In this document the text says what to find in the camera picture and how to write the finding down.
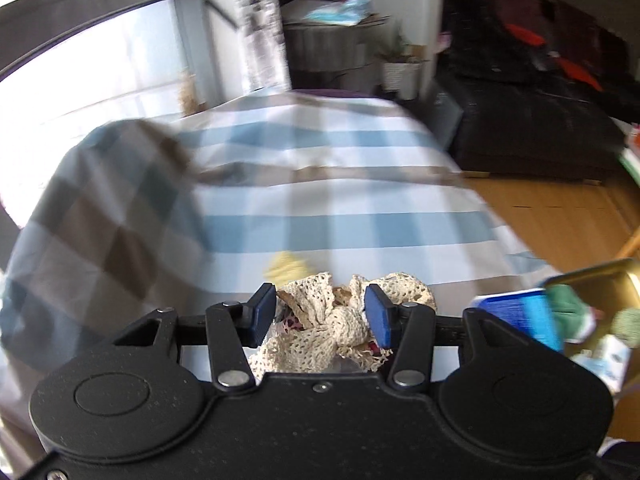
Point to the round silver side table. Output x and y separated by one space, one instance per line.
325 50

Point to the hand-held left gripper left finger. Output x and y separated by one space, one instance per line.
262 317

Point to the blue tissue pack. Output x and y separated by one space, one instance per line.
520 317

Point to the light blue cloth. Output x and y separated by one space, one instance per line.
602 362

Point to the potted plant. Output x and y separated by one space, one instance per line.
400 75

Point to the checked blanket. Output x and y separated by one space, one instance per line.
300 185

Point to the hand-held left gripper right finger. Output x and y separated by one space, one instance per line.
377 317

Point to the green knitted ball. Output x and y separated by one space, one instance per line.
629 327

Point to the red cushion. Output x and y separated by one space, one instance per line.
580 74
525 34

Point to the black leather sofa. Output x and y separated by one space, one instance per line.
525 130

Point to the window frame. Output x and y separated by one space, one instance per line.
75 15

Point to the teal metal tray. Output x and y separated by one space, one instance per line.
600 285

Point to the patterned curtain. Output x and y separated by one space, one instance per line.
260 25

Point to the light blue plastic bag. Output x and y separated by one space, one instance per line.
340 10

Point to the yellow fuzzy cloth roll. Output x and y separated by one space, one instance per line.
287 267

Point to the cream crochet cloth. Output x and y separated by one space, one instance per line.
325 330

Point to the green plush cloth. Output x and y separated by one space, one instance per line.
567 310

